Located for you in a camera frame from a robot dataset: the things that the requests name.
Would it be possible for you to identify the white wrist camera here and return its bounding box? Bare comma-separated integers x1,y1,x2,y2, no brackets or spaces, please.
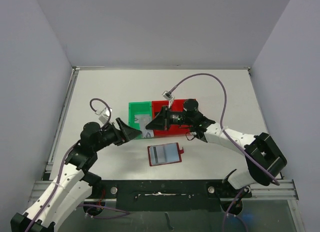
162,91,175,108
95,107,111,124

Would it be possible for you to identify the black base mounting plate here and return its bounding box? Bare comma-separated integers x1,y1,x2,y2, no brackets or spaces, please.
85,179,252,212

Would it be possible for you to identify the aluminium front rail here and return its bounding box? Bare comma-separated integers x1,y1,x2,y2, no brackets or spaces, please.
250,180,299,200

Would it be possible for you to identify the red bin with gold card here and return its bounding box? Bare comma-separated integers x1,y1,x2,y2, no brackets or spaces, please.
171,99,199,112

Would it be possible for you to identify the red bin with black card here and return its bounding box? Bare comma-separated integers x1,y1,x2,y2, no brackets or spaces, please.
151,100,190,138

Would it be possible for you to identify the red leather card holder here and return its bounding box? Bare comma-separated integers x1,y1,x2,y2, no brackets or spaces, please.
147,143,184,167

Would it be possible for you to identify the green plastic bin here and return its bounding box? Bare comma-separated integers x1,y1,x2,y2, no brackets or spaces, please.
128,101,154,139

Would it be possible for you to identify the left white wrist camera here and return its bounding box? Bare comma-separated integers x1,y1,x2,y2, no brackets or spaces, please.
95,107,111,124

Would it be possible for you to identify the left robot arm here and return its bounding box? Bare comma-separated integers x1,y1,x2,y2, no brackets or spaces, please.
10,118,142,232

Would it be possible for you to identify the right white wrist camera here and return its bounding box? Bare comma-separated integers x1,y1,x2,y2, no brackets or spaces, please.
162,91,175,108

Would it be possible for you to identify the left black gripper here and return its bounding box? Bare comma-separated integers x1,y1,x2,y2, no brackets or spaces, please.
93,118,142,152

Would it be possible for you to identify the silver credit card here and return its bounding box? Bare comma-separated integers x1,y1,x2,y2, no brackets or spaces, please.
134,114,152,123

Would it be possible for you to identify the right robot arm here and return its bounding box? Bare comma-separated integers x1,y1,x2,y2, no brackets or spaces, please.
146,99,288,197

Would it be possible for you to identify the white VIP card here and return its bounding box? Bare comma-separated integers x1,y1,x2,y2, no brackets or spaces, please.
139,123,154,139

